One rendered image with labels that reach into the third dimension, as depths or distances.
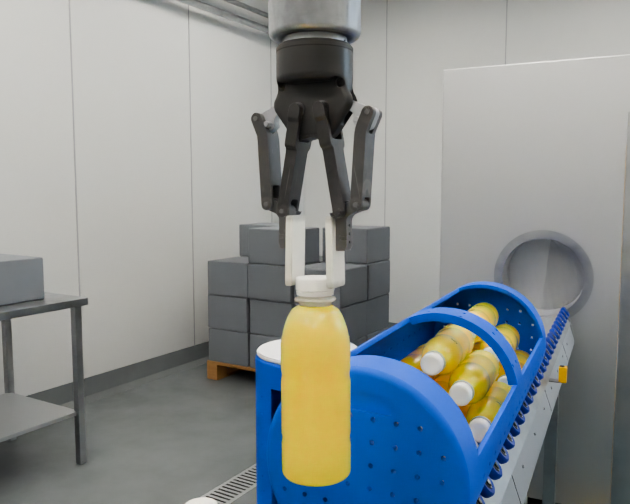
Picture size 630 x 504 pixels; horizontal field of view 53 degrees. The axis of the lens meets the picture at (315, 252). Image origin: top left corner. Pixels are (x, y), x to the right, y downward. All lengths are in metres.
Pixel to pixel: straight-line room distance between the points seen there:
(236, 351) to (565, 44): 3.71
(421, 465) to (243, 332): 4.07
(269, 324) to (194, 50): 2.37
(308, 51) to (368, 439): 0.49
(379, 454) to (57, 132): 3.96
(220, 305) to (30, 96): 1.95
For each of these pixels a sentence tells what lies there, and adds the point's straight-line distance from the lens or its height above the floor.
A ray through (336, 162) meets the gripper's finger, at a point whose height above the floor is 1.49.
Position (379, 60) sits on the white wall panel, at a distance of 6.54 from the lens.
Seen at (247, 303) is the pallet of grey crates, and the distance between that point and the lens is 4.79.
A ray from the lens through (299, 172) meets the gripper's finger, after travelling 0.64.
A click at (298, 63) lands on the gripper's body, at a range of 0.61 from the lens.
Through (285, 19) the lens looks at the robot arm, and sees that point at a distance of 0.62.
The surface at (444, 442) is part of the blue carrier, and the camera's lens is 0.82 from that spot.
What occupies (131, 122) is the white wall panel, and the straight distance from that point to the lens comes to 5.01.
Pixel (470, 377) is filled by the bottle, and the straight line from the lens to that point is 1.19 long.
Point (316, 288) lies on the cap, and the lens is 0.62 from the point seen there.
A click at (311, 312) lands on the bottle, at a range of 0.62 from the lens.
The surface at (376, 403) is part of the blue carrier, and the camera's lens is 0.84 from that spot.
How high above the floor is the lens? 1.46
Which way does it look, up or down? 5 degrees down
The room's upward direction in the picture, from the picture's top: straight up
